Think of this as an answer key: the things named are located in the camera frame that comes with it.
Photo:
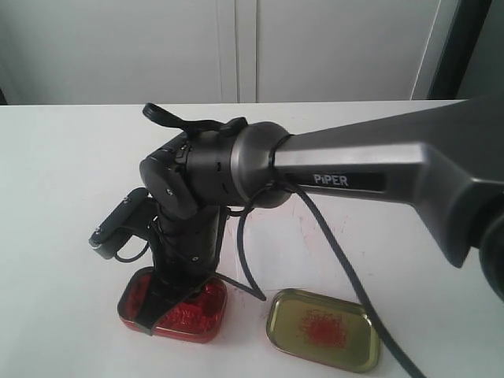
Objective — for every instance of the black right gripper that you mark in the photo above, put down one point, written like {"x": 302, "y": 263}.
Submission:
{"x": 185, "y": 255}

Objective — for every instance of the red stamp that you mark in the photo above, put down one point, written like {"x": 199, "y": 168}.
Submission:
{"x": 198, "y": 299}

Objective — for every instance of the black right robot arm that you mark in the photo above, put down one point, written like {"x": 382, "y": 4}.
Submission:
{"x": 446, "y": 162}

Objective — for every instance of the red ink pad tin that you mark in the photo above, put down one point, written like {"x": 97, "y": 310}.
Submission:
{"x": 184, "y": 322}

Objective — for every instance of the white paper sheet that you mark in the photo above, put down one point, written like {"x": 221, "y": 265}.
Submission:
{"x": 276, "y": 252}

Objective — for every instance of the gold tin lid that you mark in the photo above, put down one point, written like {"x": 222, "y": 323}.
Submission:
{"x": 322, "y": 329}

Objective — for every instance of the grey cabinet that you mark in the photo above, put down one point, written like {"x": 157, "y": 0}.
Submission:
{"x": 125, "y": 52}

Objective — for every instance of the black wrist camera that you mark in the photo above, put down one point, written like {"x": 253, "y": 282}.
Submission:
{"x": 130, "y": 218}

